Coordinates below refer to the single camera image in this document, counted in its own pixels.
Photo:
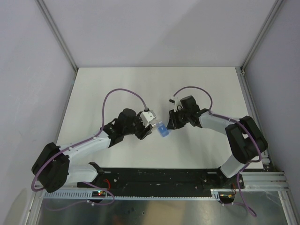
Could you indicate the grey cable duct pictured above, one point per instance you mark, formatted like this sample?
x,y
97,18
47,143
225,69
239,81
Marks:
x,y
95,194

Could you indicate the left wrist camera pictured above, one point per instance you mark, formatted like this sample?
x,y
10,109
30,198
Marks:
x,y
148,117

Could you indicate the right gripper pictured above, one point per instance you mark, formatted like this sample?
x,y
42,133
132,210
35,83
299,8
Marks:
x,y
173,124

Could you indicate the left aluminium frame post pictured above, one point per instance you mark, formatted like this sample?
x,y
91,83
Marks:
x,y
56,33

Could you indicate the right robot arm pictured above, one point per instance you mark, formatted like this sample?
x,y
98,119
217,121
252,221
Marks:
x,y
245,139

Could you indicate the right aluminium frame post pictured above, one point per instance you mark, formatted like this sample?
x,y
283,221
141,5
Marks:
x,y
276,8

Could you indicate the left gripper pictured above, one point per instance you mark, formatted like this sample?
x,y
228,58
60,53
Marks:
x,y
144,131

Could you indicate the aluminium frame post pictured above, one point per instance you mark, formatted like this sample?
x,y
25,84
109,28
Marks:
x,y
276,8
56,33

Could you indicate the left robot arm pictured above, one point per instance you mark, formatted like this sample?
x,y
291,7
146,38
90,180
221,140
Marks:
x,y
55,166

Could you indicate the blue pill organizer box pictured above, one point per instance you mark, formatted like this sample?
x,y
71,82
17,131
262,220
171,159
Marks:
x,y
164,132

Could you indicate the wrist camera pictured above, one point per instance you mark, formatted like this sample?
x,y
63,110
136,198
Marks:
x,y
148,117
177,106

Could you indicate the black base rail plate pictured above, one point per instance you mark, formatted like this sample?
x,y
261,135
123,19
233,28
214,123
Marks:
x,y
164,182

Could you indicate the clear pill bottle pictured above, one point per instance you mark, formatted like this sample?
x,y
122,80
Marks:
x,y
155,125

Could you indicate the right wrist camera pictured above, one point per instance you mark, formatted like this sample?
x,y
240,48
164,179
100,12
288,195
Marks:
x,y
177,106

